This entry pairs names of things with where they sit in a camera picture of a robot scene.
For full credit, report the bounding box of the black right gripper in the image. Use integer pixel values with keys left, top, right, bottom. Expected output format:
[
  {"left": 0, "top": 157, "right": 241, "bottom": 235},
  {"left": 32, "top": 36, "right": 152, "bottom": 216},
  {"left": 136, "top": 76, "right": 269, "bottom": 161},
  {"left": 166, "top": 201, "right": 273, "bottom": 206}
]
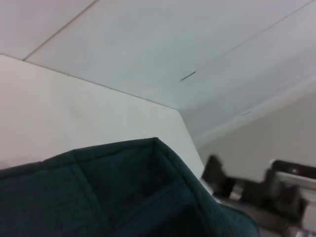
[{"left": 201, "top": 155, "right": 308, "bottom": 223}]

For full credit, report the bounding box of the dark teal insulated lunch bag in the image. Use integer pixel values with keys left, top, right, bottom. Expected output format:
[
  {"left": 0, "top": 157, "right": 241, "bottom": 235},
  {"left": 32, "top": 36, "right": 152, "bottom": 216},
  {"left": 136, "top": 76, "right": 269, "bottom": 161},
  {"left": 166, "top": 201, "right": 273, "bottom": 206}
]
[{"left": 0, "top": 138, "right": 260, "bottom": 237}]

